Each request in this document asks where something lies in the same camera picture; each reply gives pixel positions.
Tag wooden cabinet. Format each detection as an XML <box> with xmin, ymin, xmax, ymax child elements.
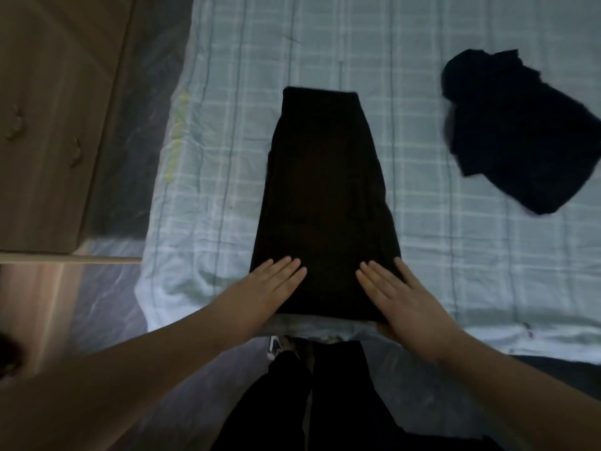
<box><xmin>0</xmin><ymin>0</ymin><xmax>144</xmax><ymax>386</ymax></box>

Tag person's right forearm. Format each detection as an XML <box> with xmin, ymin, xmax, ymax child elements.
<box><xmin>434</xmin><ymin>321</ymin><xmax>601</xmax><ymax>451</ymax></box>

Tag person's black trousers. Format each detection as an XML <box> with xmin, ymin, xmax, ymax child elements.
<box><xmin>211</xmin><ymin>340</ymin><xmax>503</xmax><ymax>451</ymax></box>

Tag light plaid bed sheet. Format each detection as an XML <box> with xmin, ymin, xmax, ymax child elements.
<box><xmin>135</xmin><ymin>0</ymin><xmax>601</xmax><ymax>367</ymax></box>

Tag person's left forearm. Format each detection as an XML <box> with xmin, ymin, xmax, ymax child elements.
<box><xmin>0</xmin><ymin>298</ymin><xmax>256</xmax><ymax>451</ymax></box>

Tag person's left hand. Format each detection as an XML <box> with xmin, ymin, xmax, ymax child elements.
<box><xmin>222</xmin><ymin>256</ymin><xmax>309</xmax><ymax>333</ymax></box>

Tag person's grey shoe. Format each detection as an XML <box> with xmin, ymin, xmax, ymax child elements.
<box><xmin>267</xmin><ymin>335</ymin><xmax>301</xmax><ymax>362</ymax></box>

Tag crumpled dark garment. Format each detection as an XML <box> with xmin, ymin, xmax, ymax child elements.
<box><xmin>441</xmin><ymin>48</ymin><xmax>601</xmax><ymax>216</ymax></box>

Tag black garment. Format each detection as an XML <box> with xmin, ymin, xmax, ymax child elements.
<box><xmin>249</xmin><ymin>86</ymin><xmax>403</xmax><ymax>324</ymax></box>

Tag person's right hand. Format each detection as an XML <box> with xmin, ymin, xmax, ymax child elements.
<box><xmin>354</xmin><ymin>256</ymin><xmax>464</xmax><ymax>365</ymax></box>

